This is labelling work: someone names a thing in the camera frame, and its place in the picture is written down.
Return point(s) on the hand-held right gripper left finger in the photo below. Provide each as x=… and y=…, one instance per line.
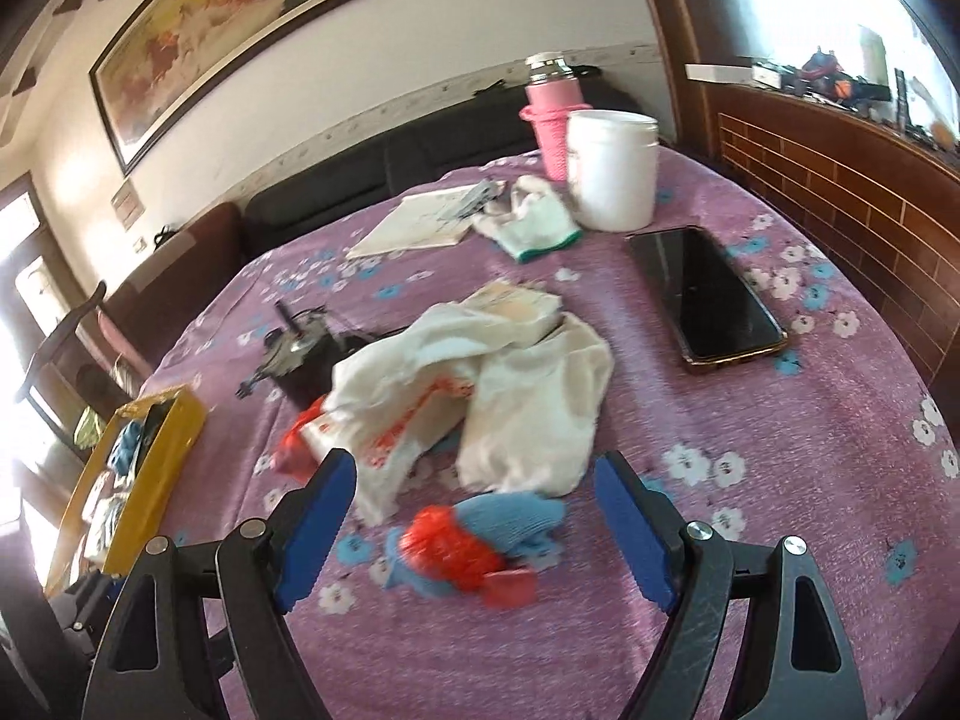
x=315, y=532

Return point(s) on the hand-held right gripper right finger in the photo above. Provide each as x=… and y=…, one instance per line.
x=637, y=532

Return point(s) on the large red plastic bag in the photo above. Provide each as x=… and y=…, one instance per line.
x=296, y=439

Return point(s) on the white terry towel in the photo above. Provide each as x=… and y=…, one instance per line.
x=540, y=412

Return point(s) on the yellow cardboard box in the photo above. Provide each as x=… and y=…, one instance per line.
x=161, y=457

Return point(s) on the small white plastic bag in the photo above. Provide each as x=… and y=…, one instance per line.
x=405, y=367

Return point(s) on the white tissue pack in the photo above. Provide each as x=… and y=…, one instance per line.
x=517, y=311

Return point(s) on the purple floral tablecloth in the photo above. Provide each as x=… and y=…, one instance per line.
x=750, y=502

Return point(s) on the black cup with metal tool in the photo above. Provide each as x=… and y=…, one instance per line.
x=307, y=360

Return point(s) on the black smartphone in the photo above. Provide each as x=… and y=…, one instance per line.
x=705, y=300

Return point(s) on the white glove green cuff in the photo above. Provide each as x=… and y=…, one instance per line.
x=536, y=229

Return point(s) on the paper booklet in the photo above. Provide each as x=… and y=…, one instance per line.
x=405, y=225

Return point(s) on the white plastic jar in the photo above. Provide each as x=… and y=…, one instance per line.
x=611, y=172

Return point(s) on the glass panelled door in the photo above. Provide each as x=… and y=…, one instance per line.
x=37, y=300

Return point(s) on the black leather sofa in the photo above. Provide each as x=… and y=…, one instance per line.
x=360, y=172

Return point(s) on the small white printed packet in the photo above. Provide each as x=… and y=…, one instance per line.
x=472, y=199

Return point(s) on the wooden panelled ledge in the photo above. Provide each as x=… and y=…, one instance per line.
x=840, y=210

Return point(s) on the pink thermos bottle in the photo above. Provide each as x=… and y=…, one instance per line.
x=551, y=120

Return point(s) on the flat white box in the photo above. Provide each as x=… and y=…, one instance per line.
x=716, y=73

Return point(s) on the pile of tools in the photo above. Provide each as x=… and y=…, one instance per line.
x=840, y=86

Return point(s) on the dark wooden pillar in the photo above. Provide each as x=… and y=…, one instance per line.
x=667, y=37

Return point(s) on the framed painting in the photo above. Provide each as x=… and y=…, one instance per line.
x=217, y=37

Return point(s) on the small wall plaque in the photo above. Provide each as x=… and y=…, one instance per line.
x=127, y=204

